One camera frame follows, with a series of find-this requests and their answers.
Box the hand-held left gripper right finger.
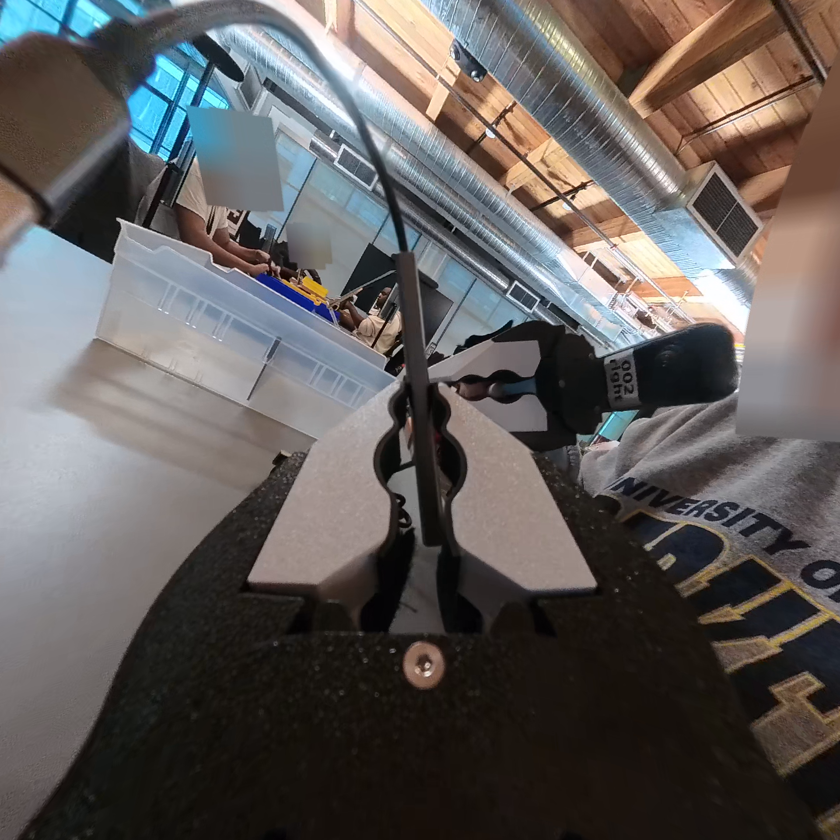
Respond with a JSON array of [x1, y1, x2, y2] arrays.
[[430, 381, 599, 632]]

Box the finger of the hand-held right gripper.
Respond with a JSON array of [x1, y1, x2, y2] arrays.
[[456, 382, 551, 435], [427, 336, 544, 388]]

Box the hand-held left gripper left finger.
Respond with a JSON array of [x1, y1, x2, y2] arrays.
[[247, 381, 404, 631]]

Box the clear plastic bin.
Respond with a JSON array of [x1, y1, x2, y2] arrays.
[[95, 220, 398, 442]]

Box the black hub cable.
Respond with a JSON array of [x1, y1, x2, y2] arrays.
[[0, 0, 411, 263]]

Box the grey printed sweatshirt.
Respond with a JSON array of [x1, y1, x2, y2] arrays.
[[581, 394, 840, 811]]

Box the black display panel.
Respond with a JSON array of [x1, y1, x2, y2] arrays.
[[341, 243, 455, 358]]

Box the blue plastic bin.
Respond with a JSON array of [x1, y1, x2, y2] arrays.
[[255, 272, 341, 324]]

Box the dark jacket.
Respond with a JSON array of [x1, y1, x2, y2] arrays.
[[51, 138, 168, 263]]

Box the narrow silver air duct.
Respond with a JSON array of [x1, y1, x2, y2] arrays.
[[210, 26, 592, 329]]

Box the large silver air duct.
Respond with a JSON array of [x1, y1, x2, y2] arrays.
[[420, 0, 765, 316]]

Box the black ceiling camera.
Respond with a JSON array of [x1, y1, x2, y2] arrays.
[[449, 41, 490, 83]]

